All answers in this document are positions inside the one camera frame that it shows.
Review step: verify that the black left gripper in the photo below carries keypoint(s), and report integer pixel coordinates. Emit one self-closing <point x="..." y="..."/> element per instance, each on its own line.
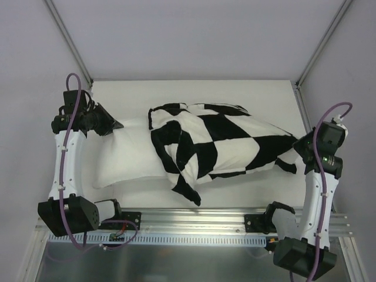
<point x="100" y="119"/>

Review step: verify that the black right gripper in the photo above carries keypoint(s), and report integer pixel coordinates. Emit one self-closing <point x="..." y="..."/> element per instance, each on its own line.
<point x="303" y="144"/>

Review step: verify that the white pillow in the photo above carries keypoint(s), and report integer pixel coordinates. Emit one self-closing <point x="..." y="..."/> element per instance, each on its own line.
<point x="128" y="154"/>

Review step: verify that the black white checkered pillowcase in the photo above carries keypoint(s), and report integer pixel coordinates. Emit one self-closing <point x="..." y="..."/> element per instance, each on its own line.
<point x="201" y="142"/>

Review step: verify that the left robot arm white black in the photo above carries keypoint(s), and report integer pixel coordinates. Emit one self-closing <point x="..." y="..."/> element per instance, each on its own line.
<point x="66" y="210"/>

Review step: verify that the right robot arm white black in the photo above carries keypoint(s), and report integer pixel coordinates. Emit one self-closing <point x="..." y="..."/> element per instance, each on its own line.
<point x="303" y="245"/>

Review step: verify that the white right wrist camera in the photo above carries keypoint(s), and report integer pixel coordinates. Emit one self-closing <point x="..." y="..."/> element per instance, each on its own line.
<point x="338" y="120"/>

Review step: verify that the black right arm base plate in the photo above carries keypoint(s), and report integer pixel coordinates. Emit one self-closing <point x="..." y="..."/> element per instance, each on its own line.
<point x="259" y="223"/>

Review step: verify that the aluminium frame post left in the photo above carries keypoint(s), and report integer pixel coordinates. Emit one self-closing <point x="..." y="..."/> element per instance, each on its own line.
<point x="65" y="34"/>

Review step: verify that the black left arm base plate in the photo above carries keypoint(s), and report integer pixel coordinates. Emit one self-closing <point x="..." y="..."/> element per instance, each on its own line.
<point x="127" y="220"/>

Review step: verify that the aluminium mounting rail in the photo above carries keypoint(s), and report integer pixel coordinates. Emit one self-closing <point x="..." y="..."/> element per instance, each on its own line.
<point x="195" y="221"/>

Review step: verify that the white slotted cable duct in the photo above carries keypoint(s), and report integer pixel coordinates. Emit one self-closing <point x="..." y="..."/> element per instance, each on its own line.
<point x="178" y="239"/>

